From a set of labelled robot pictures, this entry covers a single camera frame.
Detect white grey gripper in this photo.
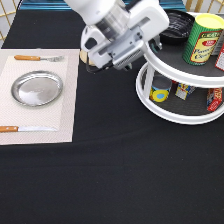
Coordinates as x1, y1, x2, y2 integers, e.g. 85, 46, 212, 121
81, 0, 169, 70

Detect black bowl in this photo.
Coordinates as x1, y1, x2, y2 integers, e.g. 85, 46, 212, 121
160, 9, 195, 45

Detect white two-tier lazy Susan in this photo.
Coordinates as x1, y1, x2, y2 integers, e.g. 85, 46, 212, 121
136, 44, 224, 125

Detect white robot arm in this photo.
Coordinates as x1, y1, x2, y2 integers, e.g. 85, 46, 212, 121
65, 0, 169, 70

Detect silver metal plate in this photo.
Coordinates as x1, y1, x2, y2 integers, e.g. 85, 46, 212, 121
11, 70, 63, 107

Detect blue yellow tin can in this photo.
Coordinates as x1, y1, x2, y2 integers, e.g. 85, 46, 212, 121
149, 75, 172, 102

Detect blue yellow small box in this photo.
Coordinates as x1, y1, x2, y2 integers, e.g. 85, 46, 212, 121
175, 83, 195, 100

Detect green yellow cheese can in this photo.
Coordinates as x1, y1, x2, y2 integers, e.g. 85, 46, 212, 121
182, 13, 224, 65

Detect round wooden coaster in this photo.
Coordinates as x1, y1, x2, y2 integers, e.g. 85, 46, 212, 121
80, 50, 95, 66

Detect red raisins box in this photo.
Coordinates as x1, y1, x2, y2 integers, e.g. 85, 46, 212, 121
215, 34, 224, 71

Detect red cow milk box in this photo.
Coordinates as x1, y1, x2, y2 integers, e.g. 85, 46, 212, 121
207, 88, 222, 111

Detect beige woven placemat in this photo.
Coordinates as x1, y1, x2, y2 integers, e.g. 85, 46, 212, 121
0, 49, 79, 145

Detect wooden handled fork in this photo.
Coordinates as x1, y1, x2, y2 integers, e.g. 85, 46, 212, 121
14, 55, 64, 62

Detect wooden handled knife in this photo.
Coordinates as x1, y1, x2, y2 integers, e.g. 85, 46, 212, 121
0, 126, 57, 133

